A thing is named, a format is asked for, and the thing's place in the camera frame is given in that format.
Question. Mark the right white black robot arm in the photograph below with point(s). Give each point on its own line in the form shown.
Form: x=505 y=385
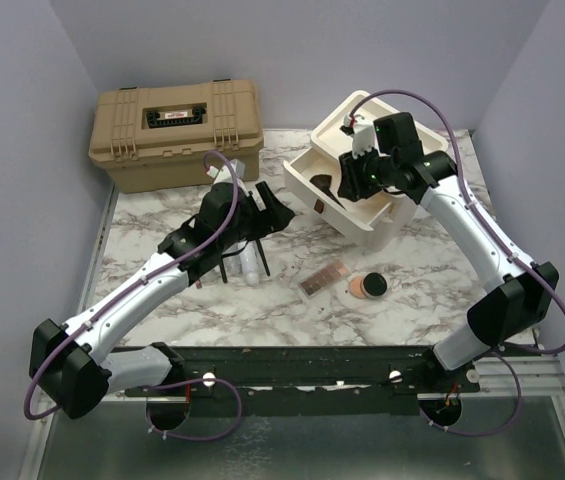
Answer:
x=388 y=153

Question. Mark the black round makeup brush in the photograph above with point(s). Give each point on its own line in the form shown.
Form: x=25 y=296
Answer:
x=223 y=271

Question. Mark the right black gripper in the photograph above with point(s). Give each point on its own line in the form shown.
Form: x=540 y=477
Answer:
x=350 y=186

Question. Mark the black fan makeup brush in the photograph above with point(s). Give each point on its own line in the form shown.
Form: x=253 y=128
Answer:
x=323 y=182

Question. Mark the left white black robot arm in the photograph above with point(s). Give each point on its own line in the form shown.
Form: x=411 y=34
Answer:
x=75 y=362

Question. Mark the cream drawer organizer cabinet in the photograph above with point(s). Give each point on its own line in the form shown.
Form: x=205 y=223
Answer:
x=330 y=141

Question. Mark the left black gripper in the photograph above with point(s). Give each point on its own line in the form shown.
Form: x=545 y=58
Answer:
x=276 y=216

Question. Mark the tan plastic toolbox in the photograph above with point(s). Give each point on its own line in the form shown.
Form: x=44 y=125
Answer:
x=148 y=139

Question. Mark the cream top drawer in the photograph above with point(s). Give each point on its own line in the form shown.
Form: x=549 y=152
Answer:
x=355 y=220

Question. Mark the black mounting rail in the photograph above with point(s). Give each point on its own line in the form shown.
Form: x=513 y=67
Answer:
x=309 y=381

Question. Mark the white cosmetic bottle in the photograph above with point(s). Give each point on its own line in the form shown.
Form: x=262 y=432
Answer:
x=249 y=265

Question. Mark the brown eyeshadow palette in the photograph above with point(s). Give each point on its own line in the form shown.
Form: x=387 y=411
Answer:
x=324 y=278

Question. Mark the black round compact jar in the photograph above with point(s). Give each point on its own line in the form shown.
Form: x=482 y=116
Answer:
x=374 y=285

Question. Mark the aluminium extrusion rail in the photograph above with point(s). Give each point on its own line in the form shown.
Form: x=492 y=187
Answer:
x=532 y=375

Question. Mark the orange makeup sponge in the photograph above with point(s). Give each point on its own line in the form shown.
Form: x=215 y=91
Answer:
x=356 y=288

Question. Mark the black angled makeup brush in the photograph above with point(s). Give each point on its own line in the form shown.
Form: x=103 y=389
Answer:
x=263 y=257

